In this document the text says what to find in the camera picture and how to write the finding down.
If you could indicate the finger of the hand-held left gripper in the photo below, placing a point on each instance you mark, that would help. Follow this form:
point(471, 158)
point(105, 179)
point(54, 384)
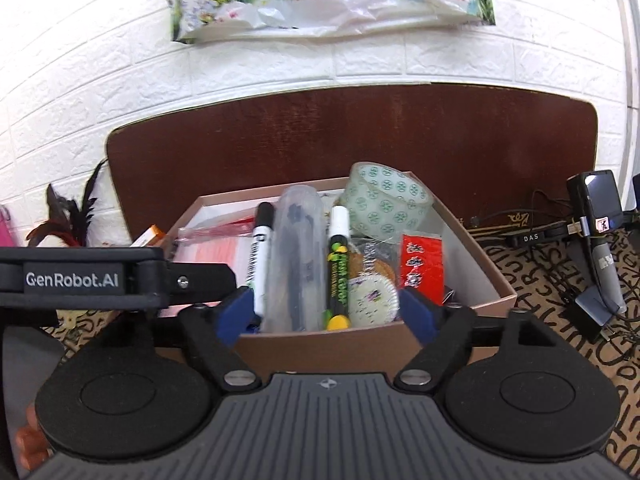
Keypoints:
point(200, 282)

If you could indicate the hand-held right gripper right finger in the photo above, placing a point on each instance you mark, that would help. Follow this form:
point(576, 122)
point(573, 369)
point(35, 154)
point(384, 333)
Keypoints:
point(417, 315)

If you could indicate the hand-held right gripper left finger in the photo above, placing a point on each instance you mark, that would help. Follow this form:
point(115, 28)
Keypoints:
point(237, 312)

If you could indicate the bag of pink face masks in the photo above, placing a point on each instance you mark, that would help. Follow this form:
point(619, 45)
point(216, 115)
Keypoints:
point(220, 255)

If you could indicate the white marker with black cap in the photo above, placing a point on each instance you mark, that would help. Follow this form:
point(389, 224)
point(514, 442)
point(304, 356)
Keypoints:
point(260, 260)

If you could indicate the clear plastic case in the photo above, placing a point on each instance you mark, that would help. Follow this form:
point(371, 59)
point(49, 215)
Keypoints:
point(295, 260)

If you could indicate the brown cardboard box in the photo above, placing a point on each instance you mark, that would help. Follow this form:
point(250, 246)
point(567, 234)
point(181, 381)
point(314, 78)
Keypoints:
point(320, 350)

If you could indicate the black yellow marker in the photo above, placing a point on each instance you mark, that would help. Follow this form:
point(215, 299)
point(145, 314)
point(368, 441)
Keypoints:
point(337, 270)

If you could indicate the person's left hand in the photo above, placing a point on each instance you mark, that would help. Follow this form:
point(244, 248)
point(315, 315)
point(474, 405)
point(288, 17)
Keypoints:
point(30, 440)

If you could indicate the red printed packet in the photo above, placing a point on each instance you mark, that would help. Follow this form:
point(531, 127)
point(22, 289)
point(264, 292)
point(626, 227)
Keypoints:
point(422, 265)

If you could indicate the dark red feather toy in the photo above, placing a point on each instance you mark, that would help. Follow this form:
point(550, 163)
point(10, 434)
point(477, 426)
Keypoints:
point(75, 215)

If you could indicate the white orange medicine box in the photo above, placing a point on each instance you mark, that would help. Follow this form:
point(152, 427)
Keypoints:
point(150, 236)

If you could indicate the clear bag of cookies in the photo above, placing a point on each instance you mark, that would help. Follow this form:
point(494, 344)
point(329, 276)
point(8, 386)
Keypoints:
point(375, 260)

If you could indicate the pink thermos bottle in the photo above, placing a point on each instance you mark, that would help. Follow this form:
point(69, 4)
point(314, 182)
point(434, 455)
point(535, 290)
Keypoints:
point(4, 225)

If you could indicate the clear green patterned tape roll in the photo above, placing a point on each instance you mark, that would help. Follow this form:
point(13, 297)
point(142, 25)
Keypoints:
point(385, 200)

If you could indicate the brown letter printed blanket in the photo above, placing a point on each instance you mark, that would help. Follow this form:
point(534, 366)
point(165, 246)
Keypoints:
point(550, 280)

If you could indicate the black flat bar device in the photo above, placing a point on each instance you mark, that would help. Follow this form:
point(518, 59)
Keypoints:
point(535, 237)

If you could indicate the grey power adapter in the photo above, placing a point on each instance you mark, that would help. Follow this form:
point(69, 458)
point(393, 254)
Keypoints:
point(590, 312)

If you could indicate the dark brown wooden headboard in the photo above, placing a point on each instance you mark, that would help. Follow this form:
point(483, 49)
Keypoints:
point(350, 130)

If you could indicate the grey camera grip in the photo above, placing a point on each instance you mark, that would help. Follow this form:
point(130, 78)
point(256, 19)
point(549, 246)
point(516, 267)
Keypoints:
point(607, 270)

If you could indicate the black handheld camera device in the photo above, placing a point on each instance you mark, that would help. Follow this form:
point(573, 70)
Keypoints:
point(597, 205)

